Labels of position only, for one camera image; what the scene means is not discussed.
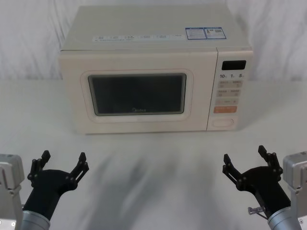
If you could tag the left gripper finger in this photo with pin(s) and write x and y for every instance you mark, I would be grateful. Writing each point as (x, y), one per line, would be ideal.
(80, 167)
(36, 167)

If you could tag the white table cloth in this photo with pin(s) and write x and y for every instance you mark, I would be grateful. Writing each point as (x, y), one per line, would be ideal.
(153, 172)

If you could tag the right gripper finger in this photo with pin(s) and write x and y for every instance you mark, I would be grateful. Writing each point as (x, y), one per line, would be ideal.
(232, 171)
(272, 161)

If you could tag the white curtain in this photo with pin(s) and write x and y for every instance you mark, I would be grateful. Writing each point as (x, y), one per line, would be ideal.
(26, 36)

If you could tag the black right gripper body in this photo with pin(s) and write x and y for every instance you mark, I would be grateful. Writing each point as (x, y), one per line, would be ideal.
(263, 187)

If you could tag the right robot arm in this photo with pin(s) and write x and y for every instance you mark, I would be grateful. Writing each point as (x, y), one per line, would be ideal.
(295, 172)

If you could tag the cream microwave oven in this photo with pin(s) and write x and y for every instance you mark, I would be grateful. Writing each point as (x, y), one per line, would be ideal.
(144, 60)

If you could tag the microwave control panel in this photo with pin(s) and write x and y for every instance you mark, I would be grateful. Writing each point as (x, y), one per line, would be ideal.
(230, 95)

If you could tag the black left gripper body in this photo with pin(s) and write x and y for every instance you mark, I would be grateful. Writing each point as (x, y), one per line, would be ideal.
(46, 189)

